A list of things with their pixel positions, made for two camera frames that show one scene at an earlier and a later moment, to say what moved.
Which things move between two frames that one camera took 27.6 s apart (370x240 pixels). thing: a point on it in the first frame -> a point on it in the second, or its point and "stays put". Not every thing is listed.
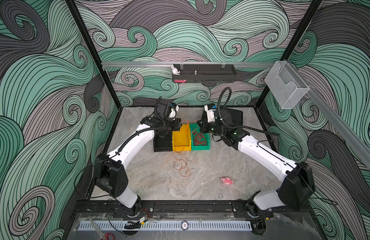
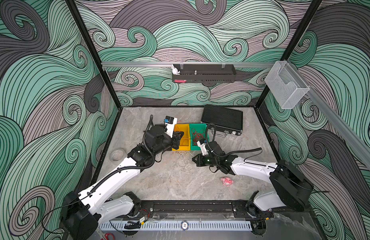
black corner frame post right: (263, 95) stays put
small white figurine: (175, 70) stays put
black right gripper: (204, 126) -> (199, 162)
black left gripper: (177, 123) -> (175, 139)
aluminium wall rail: (187, 64) stays put
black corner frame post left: (74, 8) stays put
